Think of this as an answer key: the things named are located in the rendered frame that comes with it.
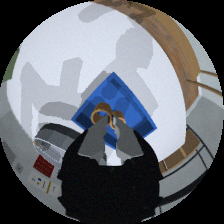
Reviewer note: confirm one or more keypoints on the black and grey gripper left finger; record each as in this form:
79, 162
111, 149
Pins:
88, 145

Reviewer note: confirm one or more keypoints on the blue crate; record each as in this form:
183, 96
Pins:
118, 95

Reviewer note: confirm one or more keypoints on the grey round turntable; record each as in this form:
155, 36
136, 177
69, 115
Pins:
60, 137

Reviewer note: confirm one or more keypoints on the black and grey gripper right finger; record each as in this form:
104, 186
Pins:
131, 145

